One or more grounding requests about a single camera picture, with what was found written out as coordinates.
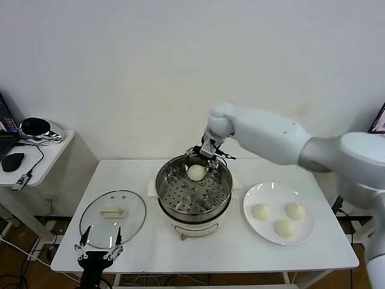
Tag tangled wires bundle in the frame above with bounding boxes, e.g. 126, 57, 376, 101
123, 272, 208, 287

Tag black laptop dark screen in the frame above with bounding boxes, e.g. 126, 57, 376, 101
0, 92, 20, 162

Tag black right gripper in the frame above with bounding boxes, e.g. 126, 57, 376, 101
183, 146, 224, 175

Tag black inline adapter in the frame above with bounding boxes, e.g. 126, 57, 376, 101
330, 195, 345, 213

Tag white round plate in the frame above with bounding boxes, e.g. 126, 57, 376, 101
242, 182, 316, 245

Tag perforated steel steamer basket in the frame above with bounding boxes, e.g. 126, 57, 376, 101
155, 153, 233, 220

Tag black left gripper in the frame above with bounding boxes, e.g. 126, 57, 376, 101
72, 225, 124, 289

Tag glass lid cream handle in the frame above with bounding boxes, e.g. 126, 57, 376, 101
79, 190, 147, 249

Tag grey laptop lit screen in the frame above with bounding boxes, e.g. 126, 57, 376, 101
368, 102, 385, 134

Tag thin black hub cable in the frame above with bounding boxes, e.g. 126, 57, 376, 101
14, 141, 45, 178

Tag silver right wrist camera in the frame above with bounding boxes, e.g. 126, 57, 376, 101
199, 138, 218, 160

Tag white floor cable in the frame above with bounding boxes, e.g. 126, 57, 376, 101
0, 237, 52, 269

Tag black computer mouse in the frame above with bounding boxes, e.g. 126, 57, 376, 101
1, 152, 26, 173

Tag white side table with mouse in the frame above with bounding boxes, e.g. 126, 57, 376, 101
0, 129, 76, 253

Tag grey usb hub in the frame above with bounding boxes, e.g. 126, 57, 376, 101
11, 174, 32, 192

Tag cream electric cooker base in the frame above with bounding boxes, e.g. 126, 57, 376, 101
146, 173, 242, 242

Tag white steamed baozi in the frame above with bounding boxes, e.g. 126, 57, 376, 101
251, 204, 271, 222
187, 164, 207, 182
273, 219, 297, 238
285, 202, 306, 220

